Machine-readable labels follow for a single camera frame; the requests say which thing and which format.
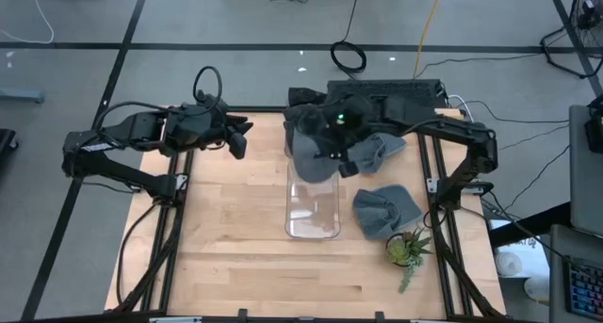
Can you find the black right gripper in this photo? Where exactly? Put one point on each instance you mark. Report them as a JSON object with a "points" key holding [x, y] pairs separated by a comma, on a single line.
{"points": [[348, 125]]}

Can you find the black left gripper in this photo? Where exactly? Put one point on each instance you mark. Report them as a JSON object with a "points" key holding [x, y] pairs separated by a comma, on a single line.
{"points": [[198, 127]]}

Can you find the dark grey baseball cap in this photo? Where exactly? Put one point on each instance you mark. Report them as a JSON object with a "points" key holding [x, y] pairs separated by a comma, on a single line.
{"points": [[311, 165]]}

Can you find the blue-grey baseball cap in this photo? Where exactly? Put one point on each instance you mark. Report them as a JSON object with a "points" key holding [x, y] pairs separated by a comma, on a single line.
{"points": [[379, 151]]}

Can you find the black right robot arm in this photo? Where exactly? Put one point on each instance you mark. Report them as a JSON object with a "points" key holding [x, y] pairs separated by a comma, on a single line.
{"points": [[471, 130]]}

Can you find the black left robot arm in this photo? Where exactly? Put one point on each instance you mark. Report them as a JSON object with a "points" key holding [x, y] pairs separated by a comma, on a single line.
{"points": [[94, 146]]}

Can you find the clear plastic bin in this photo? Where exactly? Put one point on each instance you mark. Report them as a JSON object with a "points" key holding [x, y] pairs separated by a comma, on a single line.
{"points": [[311, 210]]}

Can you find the black perforated metal box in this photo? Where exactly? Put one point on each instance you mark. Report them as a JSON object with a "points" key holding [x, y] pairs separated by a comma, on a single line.
{"points": [[414, 90]]}

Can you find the potted green succulent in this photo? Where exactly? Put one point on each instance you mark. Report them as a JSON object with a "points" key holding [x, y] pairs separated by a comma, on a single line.
{"points": [[400, 252]]}

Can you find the black desk leg bar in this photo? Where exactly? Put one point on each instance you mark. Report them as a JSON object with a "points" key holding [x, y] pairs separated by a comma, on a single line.
{"points": [[527, 224]]}

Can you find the grey furniture foot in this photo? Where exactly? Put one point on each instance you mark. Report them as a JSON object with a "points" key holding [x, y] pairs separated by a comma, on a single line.
{"points": [[19, 96]]}

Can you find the black furniture foot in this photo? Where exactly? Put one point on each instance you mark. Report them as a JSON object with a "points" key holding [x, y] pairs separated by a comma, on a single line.
{"points": [[7, 141]]}

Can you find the grey desk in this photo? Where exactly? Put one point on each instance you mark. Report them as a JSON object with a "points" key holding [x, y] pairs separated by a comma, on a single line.
{"points": [[558, 266]]}

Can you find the grey desk panel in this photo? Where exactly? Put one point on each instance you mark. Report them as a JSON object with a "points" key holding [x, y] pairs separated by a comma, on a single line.
{"points": [[584, 196]]}

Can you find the black desk device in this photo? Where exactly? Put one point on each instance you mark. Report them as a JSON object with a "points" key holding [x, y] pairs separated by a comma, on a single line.
{"points": [[594, 134]]}

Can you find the backlit rainbow keyboard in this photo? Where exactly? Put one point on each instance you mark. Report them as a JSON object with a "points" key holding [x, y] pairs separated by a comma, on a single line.
{"points": [[586, 290]]}

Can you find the black floor fan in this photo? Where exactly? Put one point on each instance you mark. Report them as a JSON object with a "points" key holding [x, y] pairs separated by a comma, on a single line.
{"points": [[586, 7]]}

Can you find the black aluminium table frame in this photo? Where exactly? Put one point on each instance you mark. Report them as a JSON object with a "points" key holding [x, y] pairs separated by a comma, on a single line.
{"points": [[190, 172]]}

